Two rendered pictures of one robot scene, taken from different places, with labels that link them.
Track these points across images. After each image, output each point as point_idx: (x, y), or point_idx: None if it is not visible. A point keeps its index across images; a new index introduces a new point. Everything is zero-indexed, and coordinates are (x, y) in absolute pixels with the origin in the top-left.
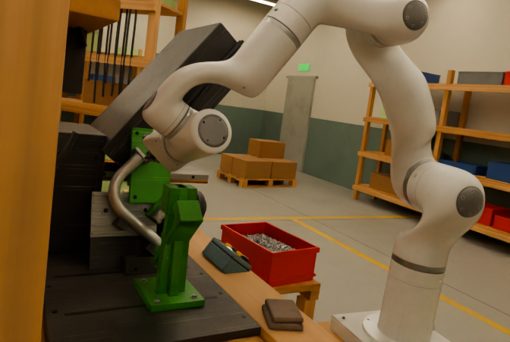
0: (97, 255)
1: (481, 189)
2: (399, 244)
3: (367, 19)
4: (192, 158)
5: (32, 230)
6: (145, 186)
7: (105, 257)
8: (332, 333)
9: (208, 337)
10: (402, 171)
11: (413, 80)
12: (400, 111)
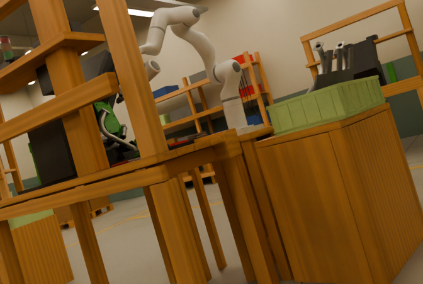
0: (108, 159)
1: (237, 62)
2: (222, 95)
3: (182, 18)
4: (148, 80)
5: (146, 81)
6: (111, 125)
7: (111, 159)
8: None
9: (180, 144)
10: (211, 70)
11: (202, 35)
12: (203, 46)
